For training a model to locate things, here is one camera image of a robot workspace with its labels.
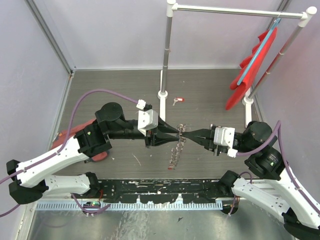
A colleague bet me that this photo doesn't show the metal disc with keyrings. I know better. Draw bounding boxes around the metal disc with keyrings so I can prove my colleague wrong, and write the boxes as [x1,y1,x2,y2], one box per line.
[168,124,186,170]

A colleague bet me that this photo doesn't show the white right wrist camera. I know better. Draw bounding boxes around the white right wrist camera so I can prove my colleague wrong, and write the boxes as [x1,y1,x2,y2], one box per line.
[213,126,238,158]

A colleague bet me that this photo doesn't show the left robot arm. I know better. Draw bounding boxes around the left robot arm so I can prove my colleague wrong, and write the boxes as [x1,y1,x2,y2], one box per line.
[6,102,179,205]

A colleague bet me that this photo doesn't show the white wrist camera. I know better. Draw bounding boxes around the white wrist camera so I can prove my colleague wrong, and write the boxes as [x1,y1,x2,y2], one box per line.
[136,99,159,137]
[213,126,238,158]

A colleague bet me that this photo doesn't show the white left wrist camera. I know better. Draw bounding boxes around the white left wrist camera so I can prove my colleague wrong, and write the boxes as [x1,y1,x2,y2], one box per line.
[136,99,159,137]

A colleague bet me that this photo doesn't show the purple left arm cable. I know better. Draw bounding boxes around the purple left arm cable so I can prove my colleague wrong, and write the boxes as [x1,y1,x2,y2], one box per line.
[0,89,140,218]

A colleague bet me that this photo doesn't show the white clothes rack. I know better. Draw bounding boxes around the white clothes rack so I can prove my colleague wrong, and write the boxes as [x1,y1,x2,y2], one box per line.
[157,0,318,126]

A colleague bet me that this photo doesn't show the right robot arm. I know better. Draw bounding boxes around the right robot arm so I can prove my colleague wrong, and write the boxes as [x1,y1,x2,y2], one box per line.
[180,121,320,240]

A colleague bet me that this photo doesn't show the red cloth on hanger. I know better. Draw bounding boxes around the red cloth on hanger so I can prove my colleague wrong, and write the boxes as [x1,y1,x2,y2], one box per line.
[225,27,278,111]

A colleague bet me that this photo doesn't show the blue clothes hanger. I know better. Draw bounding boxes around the blue clothes hanger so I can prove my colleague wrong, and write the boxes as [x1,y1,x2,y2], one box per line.
[235,16,283,86]

